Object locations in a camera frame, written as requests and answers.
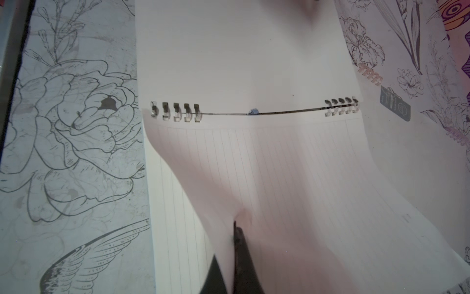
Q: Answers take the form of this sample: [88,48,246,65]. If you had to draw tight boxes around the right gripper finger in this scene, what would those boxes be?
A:
[200,221,264,294]

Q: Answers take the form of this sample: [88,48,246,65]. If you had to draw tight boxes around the torn lined page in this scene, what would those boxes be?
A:
[143,110,470,294]

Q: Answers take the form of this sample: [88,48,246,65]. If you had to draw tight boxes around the CAMP spiral notebook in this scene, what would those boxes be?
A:
[135,0,470,294]

